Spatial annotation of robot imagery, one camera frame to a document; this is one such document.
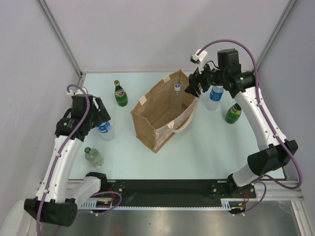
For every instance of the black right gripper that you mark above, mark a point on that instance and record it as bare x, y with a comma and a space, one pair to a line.
194, 79

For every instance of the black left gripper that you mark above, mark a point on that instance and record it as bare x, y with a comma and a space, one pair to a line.
102, 115

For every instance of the blue label water bottle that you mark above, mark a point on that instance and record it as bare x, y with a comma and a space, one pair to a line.
106, 131

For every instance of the blue cap plastic bottle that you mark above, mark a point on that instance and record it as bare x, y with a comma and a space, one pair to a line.
176, 97

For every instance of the green Perrier glass bottle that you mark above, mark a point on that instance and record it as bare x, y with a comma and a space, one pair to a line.
120, 94

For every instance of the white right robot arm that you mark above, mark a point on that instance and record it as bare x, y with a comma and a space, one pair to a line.
275, 150

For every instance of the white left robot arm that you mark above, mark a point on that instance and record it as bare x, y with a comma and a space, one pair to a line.
53, 204

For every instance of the tan canvas jute bag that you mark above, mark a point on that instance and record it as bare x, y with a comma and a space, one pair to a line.
154, 120

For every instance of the clear glass bottle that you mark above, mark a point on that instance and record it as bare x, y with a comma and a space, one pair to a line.
93, 156

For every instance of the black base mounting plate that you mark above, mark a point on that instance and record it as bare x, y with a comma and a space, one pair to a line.
177, 192

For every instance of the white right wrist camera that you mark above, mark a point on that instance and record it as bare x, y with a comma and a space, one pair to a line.
200, 58

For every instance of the aluminium frame rail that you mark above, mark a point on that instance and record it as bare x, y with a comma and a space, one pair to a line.
266, 190

